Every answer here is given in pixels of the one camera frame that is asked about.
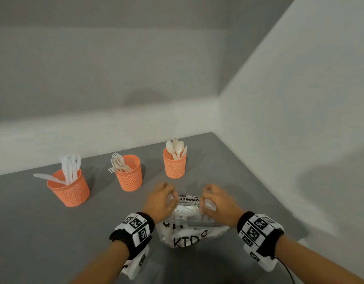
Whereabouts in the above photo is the orange mesh cup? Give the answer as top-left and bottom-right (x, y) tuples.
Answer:
(162, 148), (187, 179)
(114, 154), (143, 192)
(46, 169), (91, 208)

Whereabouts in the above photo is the clear plastic zip bag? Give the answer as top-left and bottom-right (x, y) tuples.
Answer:
(154, 193), (231, 249)

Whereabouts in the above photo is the person's left forearm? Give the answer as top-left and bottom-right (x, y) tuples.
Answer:
(69, 240), (130, 284)

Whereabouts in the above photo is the bunch of white plastic forks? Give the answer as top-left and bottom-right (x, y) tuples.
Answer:
(112, 155), (133, 173)

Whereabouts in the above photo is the black wrist strap with markers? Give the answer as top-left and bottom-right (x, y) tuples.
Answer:
(109, 212), (156, 257)
(236, 211), (285, 258)

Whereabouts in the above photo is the black cable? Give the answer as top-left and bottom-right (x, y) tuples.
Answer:
(273, 256), (296, 284)

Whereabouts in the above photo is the bunch of white plastic knives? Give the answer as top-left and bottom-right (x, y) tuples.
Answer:
(58, 155), (78, 185)

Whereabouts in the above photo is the person's right forearm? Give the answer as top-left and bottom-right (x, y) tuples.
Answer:
(275, 235), (364, 284)

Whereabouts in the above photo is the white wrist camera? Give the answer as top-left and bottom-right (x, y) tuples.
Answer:
(242, 244), (279, 273)

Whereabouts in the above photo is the person's right hand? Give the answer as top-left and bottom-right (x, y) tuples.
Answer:
(199, 183), (247, 228)

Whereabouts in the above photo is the bunch of white plastic spoons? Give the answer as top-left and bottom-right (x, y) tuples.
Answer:
(165, 140), (188, 161)

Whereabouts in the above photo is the person's left hand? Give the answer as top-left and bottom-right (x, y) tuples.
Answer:
(141, 181), (180, 224)

